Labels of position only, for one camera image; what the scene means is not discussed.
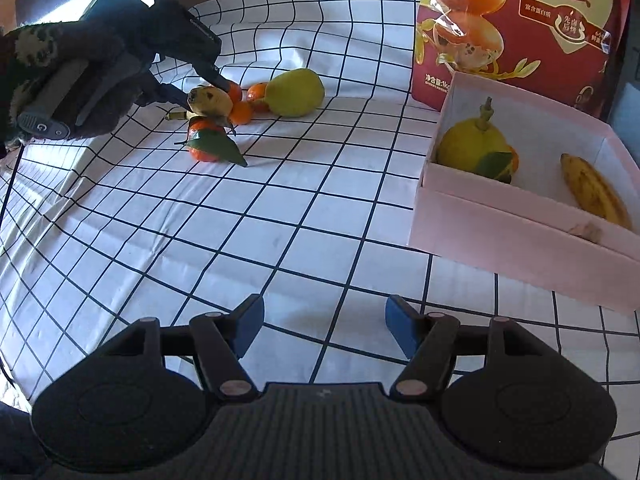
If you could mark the brown-spotted mango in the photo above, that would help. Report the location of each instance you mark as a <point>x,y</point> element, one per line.
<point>210,101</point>

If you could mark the large leafy orange mandarin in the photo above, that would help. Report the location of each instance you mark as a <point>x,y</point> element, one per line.
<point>511,162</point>

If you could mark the pink cardboard box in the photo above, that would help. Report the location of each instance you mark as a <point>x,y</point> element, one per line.
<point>500,240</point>

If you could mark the dark glass panel case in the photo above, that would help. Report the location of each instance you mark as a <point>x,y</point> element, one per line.
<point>627,90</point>

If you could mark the small orange mandarin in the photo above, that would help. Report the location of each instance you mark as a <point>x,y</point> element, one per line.
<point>242,114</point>
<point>236,92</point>
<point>257,94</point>

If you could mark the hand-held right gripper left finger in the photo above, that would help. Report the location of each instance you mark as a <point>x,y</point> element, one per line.
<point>247,327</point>

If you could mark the large yellow-green pear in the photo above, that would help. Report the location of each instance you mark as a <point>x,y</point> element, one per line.
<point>467,147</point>

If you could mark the long yellow banana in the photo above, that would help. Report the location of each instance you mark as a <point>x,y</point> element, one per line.
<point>592,190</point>

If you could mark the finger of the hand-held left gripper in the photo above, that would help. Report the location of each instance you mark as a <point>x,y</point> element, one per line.
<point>167,94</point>
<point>212,77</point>

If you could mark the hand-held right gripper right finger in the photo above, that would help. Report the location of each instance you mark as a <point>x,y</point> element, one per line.
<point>402,327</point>

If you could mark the white checked tablecloth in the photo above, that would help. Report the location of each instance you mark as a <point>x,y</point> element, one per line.
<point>300,235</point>

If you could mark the red snack bag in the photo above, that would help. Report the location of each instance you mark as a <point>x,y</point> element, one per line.
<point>520,25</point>

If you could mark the person's left hand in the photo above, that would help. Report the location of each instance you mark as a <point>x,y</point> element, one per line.
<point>110,30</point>

